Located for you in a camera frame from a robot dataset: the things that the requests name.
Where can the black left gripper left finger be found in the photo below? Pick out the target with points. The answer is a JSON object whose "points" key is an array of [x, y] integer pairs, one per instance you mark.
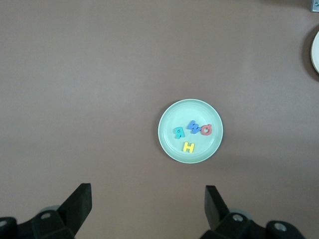
{"points": [[79, 206]]}

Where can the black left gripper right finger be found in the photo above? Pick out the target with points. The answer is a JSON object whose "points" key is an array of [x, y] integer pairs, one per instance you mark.
{"points": [[215, 209]]}

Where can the yellow capital letter H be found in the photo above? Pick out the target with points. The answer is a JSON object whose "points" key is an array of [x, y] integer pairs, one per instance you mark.
{"points": [[188, 147]]}

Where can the red capital letter Q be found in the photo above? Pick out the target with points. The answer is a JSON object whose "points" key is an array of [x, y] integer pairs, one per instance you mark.
{"points": [[203, 131]]}

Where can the teal capital letter R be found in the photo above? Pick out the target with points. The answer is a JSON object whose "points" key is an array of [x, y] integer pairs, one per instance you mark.
{"points": [[179, 133]]}

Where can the blue capital letter W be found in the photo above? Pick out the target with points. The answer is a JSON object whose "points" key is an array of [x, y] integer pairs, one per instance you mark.
{"points": [[194, 127]]}

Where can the green round plate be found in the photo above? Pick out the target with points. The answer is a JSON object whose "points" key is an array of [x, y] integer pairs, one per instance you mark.
{"points": [[174, 149]]}

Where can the beige round plate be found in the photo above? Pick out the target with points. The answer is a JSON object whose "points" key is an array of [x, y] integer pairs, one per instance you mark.
{"points": [[316, 54]]}

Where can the metal table edge bracket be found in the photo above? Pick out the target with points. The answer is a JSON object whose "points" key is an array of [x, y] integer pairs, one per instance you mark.
{"points": [[314, 5]]}

